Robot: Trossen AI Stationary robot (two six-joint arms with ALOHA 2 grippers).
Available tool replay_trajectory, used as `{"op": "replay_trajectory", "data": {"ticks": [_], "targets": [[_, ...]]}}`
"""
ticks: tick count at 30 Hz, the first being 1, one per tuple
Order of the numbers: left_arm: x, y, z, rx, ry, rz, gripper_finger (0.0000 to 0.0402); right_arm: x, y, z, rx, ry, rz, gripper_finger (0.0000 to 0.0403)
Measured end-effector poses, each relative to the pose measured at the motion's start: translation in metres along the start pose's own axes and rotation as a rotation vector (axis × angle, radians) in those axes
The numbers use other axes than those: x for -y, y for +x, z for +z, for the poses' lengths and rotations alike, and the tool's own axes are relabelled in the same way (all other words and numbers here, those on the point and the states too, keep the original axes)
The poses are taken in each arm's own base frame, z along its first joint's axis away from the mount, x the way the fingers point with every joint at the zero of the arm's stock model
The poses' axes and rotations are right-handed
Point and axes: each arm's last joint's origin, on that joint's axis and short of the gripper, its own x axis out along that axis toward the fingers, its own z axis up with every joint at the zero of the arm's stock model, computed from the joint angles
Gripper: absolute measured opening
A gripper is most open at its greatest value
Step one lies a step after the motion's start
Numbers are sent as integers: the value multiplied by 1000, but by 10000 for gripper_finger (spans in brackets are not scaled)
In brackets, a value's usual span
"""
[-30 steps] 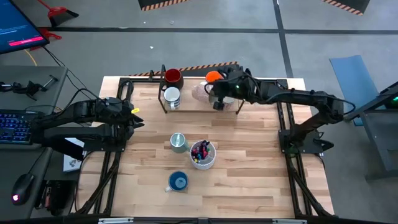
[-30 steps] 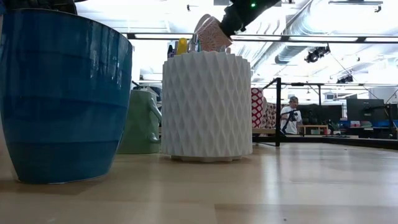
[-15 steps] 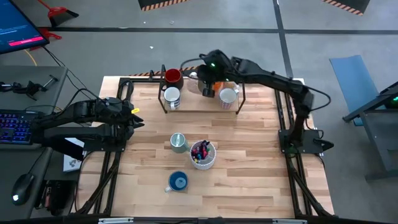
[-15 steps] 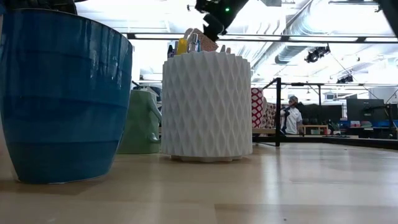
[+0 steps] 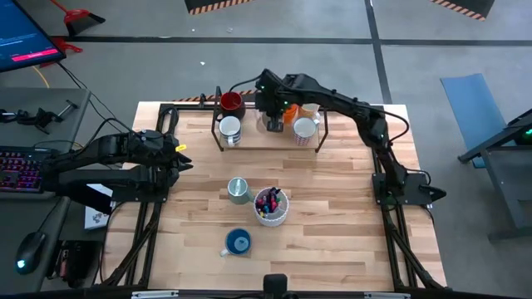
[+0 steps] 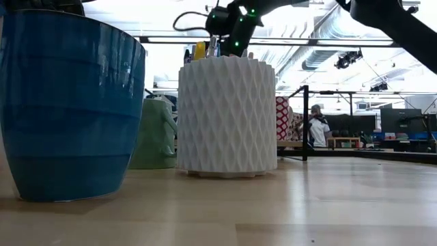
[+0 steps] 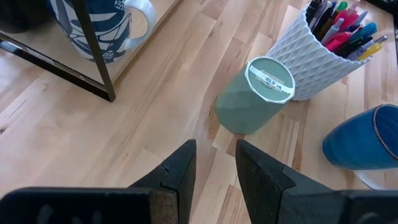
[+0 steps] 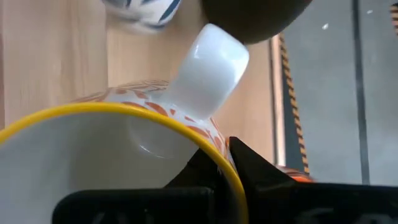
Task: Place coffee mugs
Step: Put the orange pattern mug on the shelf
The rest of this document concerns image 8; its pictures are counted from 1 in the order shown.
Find yellow rimmed orange patterned mug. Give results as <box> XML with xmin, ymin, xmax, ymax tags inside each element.
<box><xmin>0</xmin><ymin>23</ymin><xmax>250</xmax><ymax>224</ymax></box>

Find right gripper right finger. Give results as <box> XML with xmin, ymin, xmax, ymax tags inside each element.
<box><xmin>229</xmin><ymin>136</ymin><xmax>398</xmax><ymax>224</ymax></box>

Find white mug dark stripes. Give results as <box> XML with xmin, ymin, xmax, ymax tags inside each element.
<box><xmin>101</xmin><ymin>0</ymin><xmax>184</xmax><ymax>34</ymax></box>

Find black hazard striped floor plate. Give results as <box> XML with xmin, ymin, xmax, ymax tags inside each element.
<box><xmin>278</xmin><ymin>32</ymin><xmax>312</xmax><ymax>175</ymax></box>

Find black mug red inside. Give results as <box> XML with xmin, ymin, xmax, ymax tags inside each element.
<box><xmin>200</xmin><ymin>0</ymin><xmax>313</xmax><ymax>45</ymax></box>

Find orange mug white handle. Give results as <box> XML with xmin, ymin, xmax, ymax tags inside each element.
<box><xmin>275</xmin><ymin>164</ymin><xmax>315</xmax><ymax>184</ymax></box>

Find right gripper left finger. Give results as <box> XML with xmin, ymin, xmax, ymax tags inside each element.
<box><xmin>52</xmin><ymin>148</ymin><xmax>240</xmax><ymax>224</ymax></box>

